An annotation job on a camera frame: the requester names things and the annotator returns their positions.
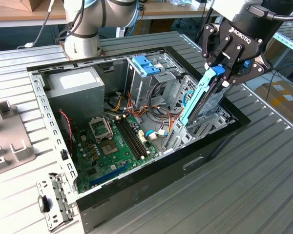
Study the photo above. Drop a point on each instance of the open black PC case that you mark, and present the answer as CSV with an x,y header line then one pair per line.
x,y
161,175

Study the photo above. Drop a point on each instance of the green motherboard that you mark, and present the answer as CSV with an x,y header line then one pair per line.
x,y
107,163

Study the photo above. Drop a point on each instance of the blue expansion slot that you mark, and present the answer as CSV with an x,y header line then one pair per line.
x,y
110,174

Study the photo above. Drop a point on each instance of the CPU socket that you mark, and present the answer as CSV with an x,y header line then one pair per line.
x,y
108,147

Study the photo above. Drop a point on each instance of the black tripod stand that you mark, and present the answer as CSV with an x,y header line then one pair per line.
x,y
203,22

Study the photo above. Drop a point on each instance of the black slot cover latch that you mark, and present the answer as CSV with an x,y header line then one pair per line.
x,y
43,203

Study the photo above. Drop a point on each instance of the grey parts rack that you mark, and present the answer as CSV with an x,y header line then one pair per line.
x,y
7,136

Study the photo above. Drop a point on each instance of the empty blue disk carrier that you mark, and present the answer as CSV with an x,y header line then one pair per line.
x,y
146,65

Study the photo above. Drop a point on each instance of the perforated metal disk bay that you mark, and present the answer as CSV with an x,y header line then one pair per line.
x,y
180,136

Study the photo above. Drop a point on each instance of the hard disk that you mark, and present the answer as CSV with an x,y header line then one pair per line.
x,y
200,97

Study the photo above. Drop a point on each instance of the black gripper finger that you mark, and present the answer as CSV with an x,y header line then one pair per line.
x,y
256,67
211,46

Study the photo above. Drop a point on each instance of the black case fan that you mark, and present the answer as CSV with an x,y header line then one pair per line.
x,y
63,129

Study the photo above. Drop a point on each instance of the long wooden desk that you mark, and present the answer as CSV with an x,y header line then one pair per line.
x,y
39,13

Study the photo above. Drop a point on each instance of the black RAM slot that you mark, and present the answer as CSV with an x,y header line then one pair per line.
x,y
135,136
129,140

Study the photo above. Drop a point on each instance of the tall metal drive cage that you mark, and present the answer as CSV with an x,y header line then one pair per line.
x,y
139,90

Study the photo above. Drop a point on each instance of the small cardboard box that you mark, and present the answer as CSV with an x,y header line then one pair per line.
x,y
27,3

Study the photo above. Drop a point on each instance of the grey Dell power supply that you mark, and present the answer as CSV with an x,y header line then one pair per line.
x,y
73,95

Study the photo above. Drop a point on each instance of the large cardboard box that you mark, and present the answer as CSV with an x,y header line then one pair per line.
x,y
283,97

